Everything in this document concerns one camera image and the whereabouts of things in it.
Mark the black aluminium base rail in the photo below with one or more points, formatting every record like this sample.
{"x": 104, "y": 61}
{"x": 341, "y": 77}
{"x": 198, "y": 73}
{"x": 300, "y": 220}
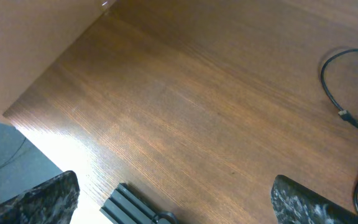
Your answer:
{"x": 123, "y": 207}

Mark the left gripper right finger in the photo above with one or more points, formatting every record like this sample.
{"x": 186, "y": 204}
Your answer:
{"x": 294, "y": 203}

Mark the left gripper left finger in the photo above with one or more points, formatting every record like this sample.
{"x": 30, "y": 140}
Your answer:
{"x": 53, "y": 201}

